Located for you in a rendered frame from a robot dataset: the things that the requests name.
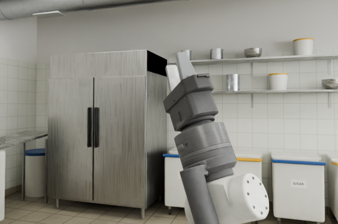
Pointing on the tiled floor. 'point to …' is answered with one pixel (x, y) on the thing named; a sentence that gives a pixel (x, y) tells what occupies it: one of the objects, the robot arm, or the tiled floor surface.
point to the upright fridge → (107, 128)
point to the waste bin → (34, 172)
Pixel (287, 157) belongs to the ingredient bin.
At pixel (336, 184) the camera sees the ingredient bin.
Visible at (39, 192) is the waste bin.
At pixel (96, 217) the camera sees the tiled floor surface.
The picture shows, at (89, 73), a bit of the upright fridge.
